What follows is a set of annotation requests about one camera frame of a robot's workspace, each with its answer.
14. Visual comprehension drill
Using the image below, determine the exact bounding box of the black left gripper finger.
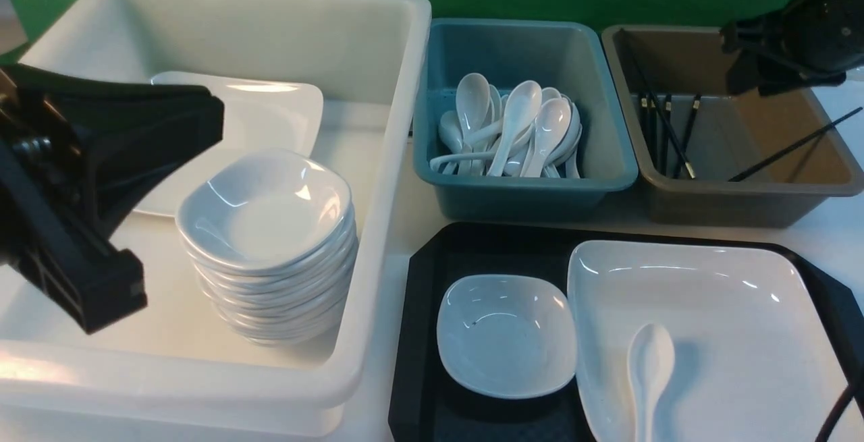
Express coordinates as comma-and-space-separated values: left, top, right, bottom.
1, 64, 225, 334

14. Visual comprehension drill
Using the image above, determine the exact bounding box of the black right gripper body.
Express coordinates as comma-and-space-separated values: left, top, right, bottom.
720, 0, 863, 96

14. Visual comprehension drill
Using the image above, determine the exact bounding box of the black chopstick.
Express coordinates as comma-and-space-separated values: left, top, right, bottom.
673, 94, 703, 179
728, 107, 863, 183
626, 42, 697, 179
659, 94, 674, 175
645, 96, 658, 169

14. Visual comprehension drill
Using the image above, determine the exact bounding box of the white square rice plate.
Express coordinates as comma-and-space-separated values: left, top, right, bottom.
566, 240, 846, 441

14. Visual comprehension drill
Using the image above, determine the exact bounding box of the white ceramic spoon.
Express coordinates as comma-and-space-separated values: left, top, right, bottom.
626, 323, 676, 441

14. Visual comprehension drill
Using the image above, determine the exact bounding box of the small white bowl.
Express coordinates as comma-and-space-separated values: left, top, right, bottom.
436, 274, 578, 401

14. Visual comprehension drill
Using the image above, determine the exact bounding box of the white square plate in tub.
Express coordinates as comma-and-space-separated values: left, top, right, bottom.
134, 71, 324, 217

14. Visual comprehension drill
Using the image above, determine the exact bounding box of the black chopstick in bin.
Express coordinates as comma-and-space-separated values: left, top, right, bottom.
659, 94, 674, 175
645, 96, 658, 169
673, 94, 703, 179

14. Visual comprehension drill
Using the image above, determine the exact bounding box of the brown plastic bin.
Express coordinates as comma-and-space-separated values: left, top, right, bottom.
601, 25, 862, 227

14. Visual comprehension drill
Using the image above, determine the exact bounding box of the stack of white bowls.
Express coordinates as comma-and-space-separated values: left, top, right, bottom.
175, 148, 359, 346

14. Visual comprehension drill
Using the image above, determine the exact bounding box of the large white plastic tub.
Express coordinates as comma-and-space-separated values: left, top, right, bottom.
2, 0, 431, 438

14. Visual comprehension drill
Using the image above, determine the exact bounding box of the white spoon in bin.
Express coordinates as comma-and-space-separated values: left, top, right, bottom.
487, 80, 542, 177
456, 73, 491, 154
520, 97, 572, 177

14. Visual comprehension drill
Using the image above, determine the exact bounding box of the teal plastic bin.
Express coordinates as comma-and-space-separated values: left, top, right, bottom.
413, 18, 639, 223

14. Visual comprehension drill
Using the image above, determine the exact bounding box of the black serving tray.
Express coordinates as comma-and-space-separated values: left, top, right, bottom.
388, 223, 862, 441

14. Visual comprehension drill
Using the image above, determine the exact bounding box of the black cable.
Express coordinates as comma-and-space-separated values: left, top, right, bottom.
815, 378, 864, 442

